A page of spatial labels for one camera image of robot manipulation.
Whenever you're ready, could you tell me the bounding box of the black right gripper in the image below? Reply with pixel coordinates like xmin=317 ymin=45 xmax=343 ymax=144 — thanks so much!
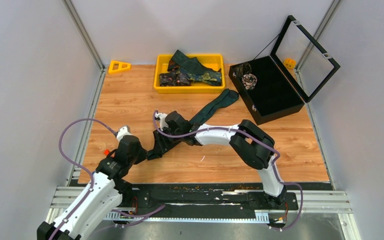
xmin=153 ymin=124 xmax=184 ymax=154

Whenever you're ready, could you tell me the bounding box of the dark green tie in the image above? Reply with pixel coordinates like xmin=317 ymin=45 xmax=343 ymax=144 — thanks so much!
xmin=167 ymin=50 xmax=222 ymax=75
xmin=147 ymin=88 xmax=239 ymax=160

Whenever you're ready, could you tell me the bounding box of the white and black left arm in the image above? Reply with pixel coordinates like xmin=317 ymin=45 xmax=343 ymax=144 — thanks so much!
xmin=36 ymin=134 xmax=148 ymax=240

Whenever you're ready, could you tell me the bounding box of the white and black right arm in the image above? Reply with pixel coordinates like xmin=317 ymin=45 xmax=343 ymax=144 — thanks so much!
xmin=147 ymin=111 xmax=286 ymax=209

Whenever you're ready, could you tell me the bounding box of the dark patterned tie in bin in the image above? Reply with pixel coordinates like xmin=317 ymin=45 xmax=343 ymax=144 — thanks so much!
xmin=159 ymin=71 xmax=191 ymax=87

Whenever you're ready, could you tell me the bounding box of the blue floral tie in bin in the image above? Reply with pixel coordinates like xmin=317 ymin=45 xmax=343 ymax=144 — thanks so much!
xmin=177 ymin=68 xmax=223 ymax=87

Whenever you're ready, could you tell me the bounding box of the dark green tie in bin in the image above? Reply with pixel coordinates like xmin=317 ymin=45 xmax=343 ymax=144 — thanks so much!
xmin=167 ymin=50 xmax=222 ymax=75

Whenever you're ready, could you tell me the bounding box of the yellow triangle toy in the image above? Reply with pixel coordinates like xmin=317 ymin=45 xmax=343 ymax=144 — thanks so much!
xmin=108 ymin=60 xmax=132 ymax=74

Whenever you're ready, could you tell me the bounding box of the yellow plastic bin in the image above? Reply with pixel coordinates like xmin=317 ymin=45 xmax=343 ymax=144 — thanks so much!
xmin=153 ymin=53 xmax=226 ymax=94

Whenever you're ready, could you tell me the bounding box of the rolled floral tie in box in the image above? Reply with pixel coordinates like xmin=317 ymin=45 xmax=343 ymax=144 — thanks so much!
xmin=241 ymin=73 xmax=258 ymax=91

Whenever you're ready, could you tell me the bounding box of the rolled dark tie in box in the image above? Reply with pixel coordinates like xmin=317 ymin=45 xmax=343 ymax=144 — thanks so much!
xmin=232 ymin=62 xmax=252 ymax=83

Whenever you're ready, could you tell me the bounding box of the black gift box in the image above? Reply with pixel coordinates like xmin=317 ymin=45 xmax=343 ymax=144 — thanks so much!
xmin=228 ymin=15 xmax=341 ymax=125

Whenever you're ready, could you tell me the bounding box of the yellow round toy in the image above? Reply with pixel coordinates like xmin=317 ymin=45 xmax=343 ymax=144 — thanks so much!
xmin=283 ymin=58 xmax=297 ymax=70

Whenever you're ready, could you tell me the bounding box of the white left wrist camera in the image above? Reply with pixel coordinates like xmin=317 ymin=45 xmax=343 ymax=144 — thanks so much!
xmin=115 ymin=125 xmax=132 ymax=142

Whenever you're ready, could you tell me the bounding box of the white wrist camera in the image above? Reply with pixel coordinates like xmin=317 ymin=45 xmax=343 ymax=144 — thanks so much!
xmin=115 ymin=125 xmax=132 ymax=142
xmin=155 ymin=113 xmax=169 ymax=131

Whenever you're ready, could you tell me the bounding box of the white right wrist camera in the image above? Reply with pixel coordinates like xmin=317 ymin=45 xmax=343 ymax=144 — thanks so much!
xmin=155 ymin=113 xmax=169 ymax=131

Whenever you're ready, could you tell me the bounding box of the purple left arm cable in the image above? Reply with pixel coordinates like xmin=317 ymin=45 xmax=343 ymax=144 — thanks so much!
xmin=47 ymin=118 xmax=166 ymax=240

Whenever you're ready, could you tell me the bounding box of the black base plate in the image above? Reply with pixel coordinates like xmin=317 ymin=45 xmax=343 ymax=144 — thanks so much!
xmin=117 ymin=182 xmax=300 ymax=220

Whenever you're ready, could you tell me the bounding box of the aluminium rail frame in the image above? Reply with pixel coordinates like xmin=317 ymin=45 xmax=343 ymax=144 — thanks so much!
xmin=39 ymin=185 xmax=362 ymax=240

